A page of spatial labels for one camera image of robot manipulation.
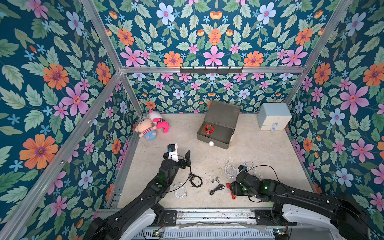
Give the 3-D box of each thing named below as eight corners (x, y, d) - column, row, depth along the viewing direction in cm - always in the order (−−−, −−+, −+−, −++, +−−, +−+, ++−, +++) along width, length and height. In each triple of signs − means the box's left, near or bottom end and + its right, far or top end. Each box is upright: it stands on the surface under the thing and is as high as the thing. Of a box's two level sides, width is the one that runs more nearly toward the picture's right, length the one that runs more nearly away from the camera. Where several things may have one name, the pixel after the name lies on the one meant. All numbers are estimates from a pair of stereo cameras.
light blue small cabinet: (259, 132, 111) (266, 117, 99) (253, 112, 125) (259, 97, 113) (283, 132, 111) (293, 117, 99) (274, 112, 125) (282, 97, 113)
